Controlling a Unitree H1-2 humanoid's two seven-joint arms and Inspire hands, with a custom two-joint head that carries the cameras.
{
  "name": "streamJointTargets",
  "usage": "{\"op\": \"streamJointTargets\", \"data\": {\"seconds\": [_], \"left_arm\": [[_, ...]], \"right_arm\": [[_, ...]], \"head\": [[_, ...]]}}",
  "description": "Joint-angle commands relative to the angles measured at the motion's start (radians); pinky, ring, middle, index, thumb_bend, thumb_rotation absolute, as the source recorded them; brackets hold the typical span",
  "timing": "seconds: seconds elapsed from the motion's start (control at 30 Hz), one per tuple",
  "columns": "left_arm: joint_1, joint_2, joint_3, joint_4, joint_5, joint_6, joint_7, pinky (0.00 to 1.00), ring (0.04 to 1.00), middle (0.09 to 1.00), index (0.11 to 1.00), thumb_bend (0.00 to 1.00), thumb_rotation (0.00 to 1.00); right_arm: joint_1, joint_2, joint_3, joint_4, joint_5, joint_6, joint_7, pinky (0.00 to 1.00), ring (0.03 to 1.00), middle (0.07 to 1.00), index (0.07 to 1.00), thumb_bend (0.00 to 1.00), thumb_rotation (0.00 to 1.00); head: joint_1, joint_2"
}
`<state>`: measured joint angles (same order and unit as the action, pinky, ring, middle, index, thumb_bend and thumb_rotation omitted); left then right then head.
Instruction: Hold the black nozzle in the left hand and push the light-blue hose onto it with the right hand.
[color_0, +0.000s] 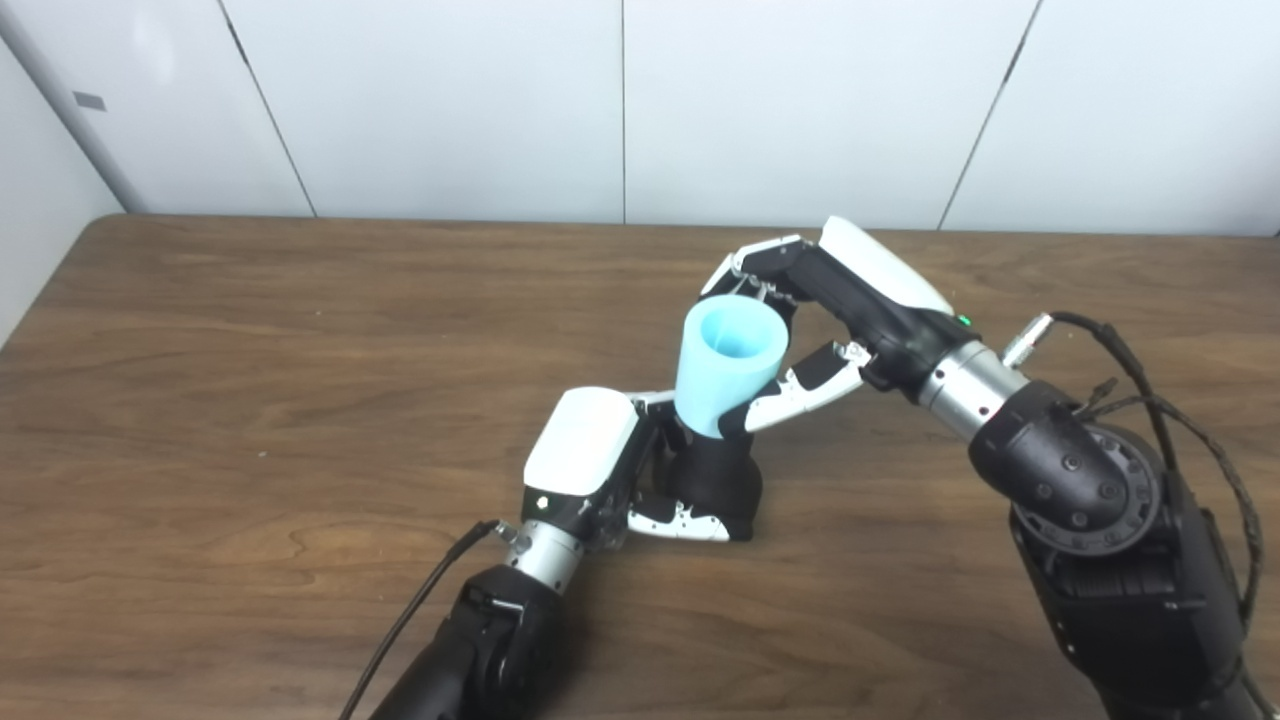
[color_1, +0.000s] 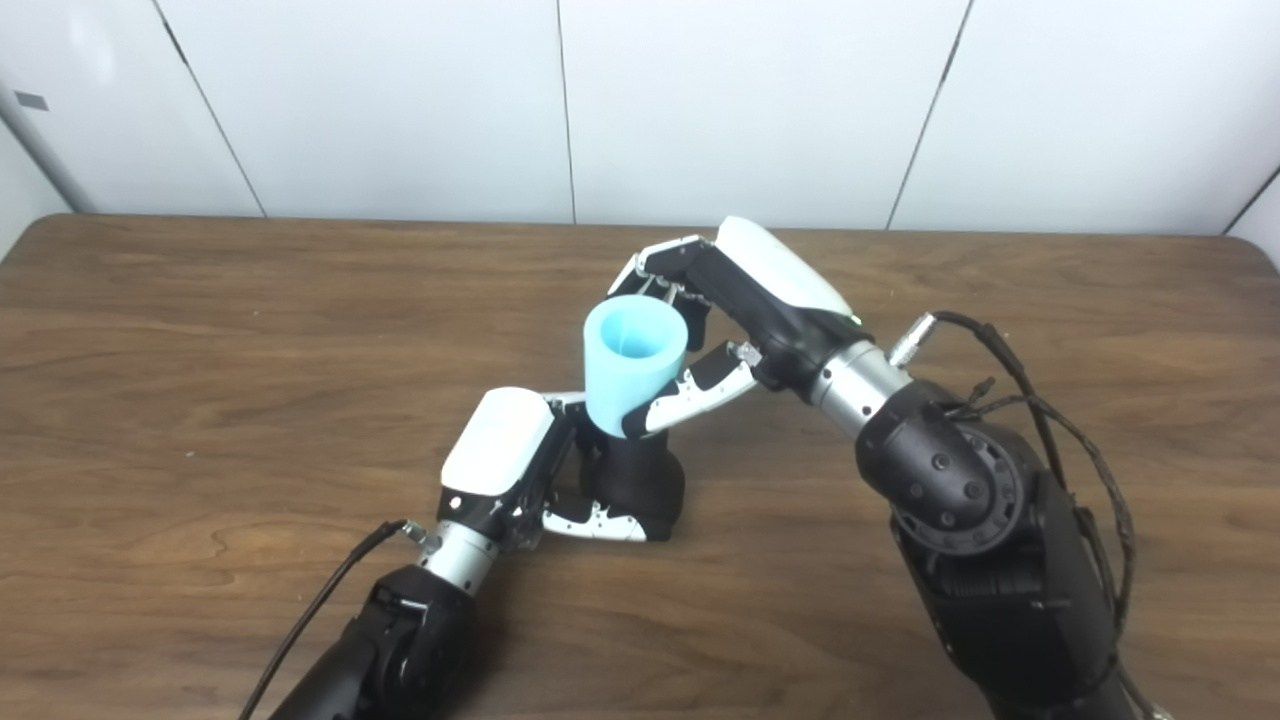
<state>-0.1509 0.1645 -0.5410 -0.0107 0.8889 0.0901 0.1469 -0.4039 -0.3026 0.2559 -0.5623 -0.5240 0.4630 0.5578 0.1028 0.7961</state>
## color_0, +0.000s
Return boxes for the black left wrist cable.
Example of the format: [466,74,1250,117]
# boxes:
[337,518,521,720]

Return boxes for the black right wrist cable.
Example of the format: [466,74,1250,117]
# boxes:
[1000,310,1280,720]

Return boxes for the black funnel-shaped nozzle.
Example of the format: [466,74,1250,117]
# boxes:
[655,420,764,541]

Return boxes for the black and white right hand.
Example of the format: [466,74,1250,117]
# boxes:
[698,215,986,441]

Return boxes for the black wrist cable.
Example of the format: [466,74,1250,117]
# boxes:
[337,518,521,720]
[1000,310,1280,720]

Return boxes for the light blue cylinder cup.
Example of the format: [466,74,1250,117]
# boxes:
[674,294,790,439]

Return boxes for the black and white left hand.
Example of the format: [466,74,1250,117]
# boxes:
[522,387,751,549]

